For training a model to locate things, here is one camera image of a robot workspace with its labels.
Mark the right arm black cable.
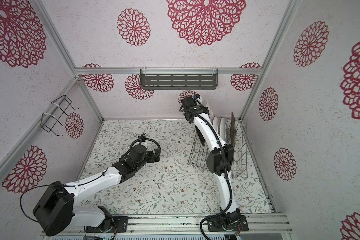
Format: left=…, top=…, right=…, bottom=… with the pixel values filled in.
left=179, top=106, right=235, bottom=240

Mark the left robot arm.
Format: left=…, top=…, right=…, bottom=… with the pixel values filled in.
left=33, top=134, right=161, bottom=237

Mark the round plate red rim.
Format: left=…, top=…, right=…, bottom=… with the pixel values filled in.
left=220, top=118, right=227, bottom=142

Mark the white square plate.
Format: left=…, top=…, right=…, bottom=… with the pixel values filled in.
left=205, top=99, right=214, bottom=123

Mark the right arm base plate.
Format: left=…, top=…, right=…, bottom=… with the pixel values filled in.
left=207, top=215, right=249, bottom=232

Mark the grey wall shelf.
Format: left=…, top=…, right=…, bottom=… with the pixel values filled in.
left=140, top=69, right=219, bottom=90

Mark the black square plate yellow rim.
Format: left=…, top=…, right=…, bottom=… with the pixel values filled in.
left=230, top=112, right=236, bottom=147

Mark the white round plate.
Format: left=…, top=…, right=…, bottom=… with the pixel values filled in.
left=213, top=116, right=220, bottom=136

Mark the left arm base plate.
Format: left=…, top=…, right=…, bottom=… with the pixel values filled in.
left=85, top=216, right=129, bottom=233

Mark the black wire wall basket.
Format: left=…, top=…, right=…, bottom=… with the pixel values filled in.
left=40, top=95, right=79, bottom=137

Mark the black square floral plate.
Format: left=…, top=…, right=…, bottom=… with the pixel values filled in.
left=197, top=131, right=205, bottom=147

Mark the aluminium mounting rail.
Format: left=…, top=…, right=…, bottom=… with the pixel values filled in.
left=41, top=214, right=293, bottom=240

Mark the wire dish rack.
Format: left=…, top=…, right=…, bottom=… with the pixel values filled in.
left=188, top=118, right=249, bottom=179

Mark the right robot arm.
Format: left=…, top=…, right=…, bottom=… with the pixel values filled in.
left=179, top=94, right=240, bottom=226

